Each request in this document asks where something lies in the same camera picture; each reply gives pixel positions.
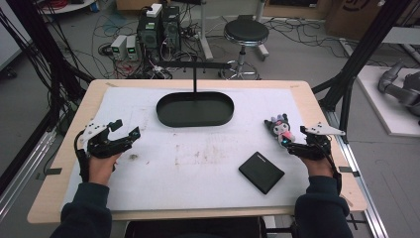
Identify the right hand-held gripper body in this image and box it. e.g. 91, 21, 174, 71
286, 121, 347, 162

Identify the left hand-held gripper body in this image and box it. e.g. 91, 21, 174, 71
79, 120, 133, 160

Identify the black and pink plush toy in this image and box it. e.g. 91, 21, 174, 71
263, 112, 297, 147

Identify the person's right hand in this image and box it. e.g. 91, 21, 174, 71
298, 157, 335, 179

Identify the person's left hand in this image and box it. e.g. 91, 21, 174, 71
87, 153, 122, 187

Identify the black square wallet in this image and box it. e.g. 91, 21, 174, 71
238, 151, 286, 195

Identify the grey tape strip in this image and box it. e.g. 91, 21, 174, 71
35, 167, 63, 181
338, 166, 362, 179

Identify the black oval tray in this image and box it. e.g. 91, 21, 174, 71
155, 90, 236, 129

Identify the white table mat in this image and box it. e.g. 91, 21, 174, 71
61, 85, 312, 213

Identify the white floor board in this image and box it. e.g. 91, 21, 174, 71
356, 63, 420, 139

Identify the grey power supply unit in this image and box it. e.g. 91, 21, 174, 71
110, 34, 129, 61
126, 34, 140, 61

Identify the black T-shaped stand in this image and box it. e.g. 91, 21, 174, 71
157, 55, 233, 95

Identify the black computer tower white top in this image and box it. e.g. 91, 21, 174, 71
136, 3, 163, 56

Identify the black round stool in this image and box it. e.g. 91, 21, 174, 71
219, 17, 270, 81

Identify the brown cardboard box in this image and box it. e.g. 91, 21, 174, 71
324, 0, 399, 42

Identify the white desk leg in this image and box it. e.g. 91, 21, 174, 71
197, 0, 215, 61

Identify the left hand-held gripper black cable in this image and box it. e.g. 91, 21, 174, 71
73, 129, 91, 183

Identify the hand-held gripper black cable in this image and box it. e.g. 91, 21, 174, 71
73, 129, 91, 183
324, 148, 344, 196

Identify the right hand-held gripper black cable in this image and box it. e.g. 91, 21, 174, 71
324, 148, 344, 196

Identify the aluminium rail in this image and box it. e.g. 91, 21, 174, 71
324, 108, 391, 238
0, 129, 57, 221

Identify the black frame post with cables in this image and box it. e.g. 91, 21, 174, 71
0, 0, 95, 133

